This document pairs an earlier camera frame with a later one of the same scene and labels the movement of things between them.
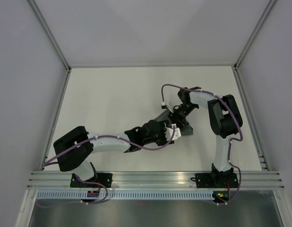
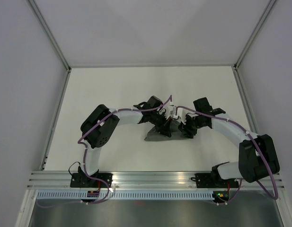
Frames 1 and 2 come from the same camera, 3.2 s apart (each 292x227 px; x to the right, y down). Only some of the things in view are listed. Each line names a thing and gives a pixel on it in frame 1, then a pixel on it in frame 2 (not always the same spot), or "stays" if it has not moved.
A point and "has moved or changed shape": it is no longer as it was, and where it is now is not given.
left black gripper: x=163 y=141 to x=164 y=127
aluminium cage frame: x=208 y=67 stays
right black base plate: x=216 y=180 stays
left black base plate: x=105 y=179 stays
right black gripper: x=173 y=116 to x=185 y=128
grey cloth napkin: x=185 y=130 has moved or changed shape
